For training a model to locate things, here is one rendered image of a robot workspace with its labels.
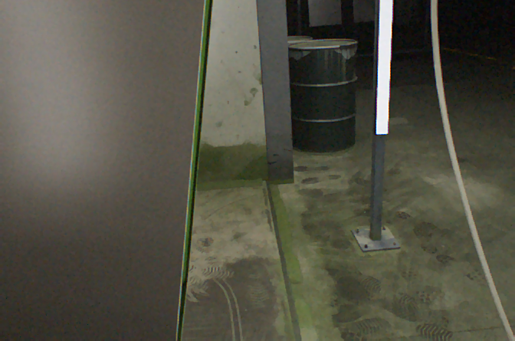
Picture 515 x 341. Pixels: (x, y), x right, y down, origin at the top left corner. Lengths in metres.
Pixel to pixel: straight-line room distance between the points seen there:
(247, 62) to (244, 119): 0.38
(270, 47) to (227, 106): 0.47
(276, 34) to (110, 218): 2.24
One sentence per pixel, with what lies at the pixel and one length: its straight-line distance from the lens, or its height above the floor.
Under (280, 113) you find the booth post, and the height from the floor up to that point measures 0.52.
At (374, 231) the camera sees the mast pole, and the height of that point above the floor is 0.07.
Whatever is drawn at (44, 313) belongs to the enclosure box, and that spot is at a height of 0.90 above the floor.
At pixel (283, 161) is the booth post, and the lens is 2.83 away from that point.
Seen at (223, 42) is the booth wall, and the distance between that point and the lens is 2.62.
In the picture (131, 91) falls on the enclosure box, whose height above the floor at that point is 1.16.
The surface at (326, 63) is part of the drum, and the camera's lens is 3.20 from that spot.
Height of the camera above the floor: 1.24
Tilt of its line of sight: 20 degrees down
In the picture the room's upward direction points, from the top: 4 degrees counter-clockwise
